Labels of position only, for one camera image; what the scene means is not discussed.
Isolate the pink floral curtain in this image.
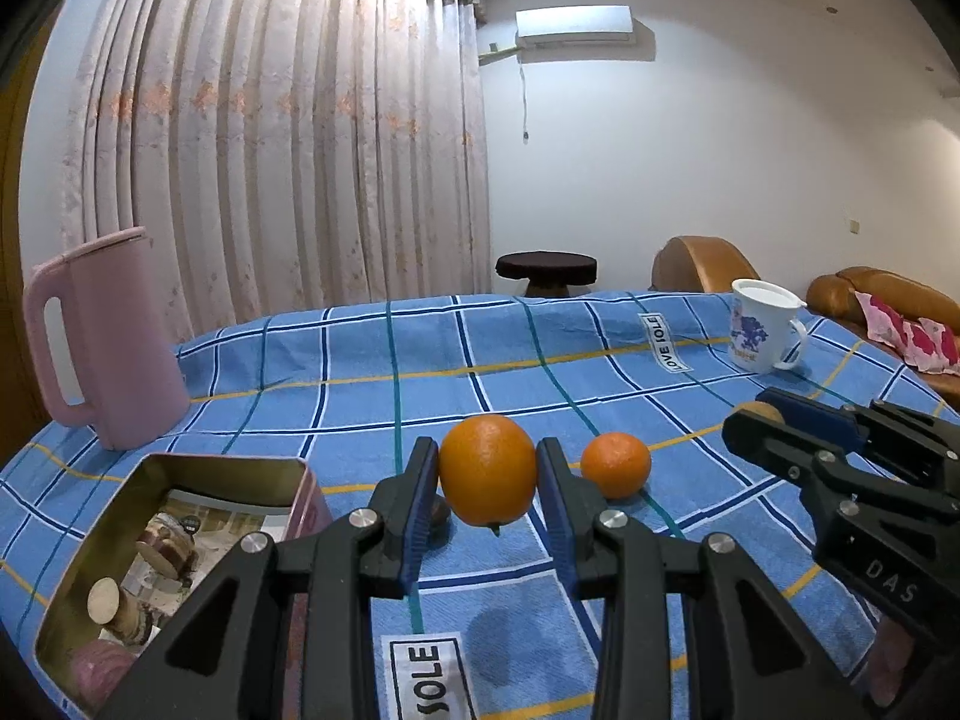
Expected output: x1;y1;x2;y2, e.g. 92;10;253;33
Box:
60;0;492;342

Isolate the purple sweet potato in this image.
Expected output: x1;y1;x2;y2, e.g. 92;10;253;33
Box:
71;641;140;717

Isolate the pink plastic pitcher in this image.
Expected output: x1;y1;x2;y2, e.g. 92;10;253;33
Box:
21;226;192;452

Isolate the cut sugarcane piece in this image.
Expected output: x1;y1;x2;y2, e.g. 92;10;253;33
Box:
86;577;151;646
135;514;200;578

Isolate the dark round stool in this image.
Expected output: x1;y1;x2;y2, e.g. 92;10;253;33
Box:
495;250;599;298

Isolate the pink metal tin box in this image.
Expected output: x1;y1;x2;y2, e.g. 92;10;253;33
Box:
34;454;335;720

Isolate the pink floral blanket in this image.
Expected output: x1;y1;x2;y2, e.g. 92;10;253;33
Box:
855;291;912;350

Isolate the brown leather armchair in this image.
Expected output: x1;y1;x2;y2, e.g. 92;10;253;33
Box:
649;236;762;293

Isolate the person's right hand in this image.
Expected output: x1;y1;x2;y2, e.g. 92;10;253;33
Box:
862;615;927;710

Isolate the large orange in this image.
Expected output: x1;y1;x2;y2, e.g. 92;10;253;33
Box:
438;414;539;527

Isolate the small orange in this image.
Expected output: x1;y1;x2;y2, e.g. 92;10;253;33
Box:
581;432;652;500

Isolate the wooden door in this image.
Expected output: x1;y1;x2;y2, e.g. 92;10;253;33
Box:
0;7;61;458

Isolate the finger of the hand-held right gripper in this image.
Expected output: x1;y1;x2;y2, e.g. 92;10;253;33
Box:
722;406;863;511
756;388;960;500

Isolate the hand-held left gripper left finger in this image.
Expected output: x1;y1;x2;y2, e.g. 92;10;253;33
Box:
94;436;441;720

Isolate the printed paper sheet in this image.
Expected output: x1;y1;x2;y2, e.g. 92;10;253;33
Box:
120;487;293;638

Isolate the pink floral cloth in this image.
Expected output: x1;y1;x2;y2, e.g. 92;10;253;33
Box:
900;315;960;374

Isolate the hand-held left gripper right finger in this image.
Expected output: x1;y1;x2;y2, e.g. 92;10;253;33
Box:
534;436;863;720

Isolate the brown leather sofa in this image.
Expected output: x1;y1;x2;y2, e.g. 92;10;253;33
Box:
806;266;960;376

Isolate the white mug with blue print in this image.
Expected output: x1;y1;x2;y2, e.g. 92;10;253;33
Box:
729;279;811;374

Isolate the white air conditioner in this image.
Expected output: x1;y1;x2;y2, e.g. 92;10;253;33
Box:
478;6;635;65

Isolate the blue checked tablecloth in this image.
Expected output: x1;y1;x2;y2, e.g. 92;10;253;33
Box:
0;291;960;720

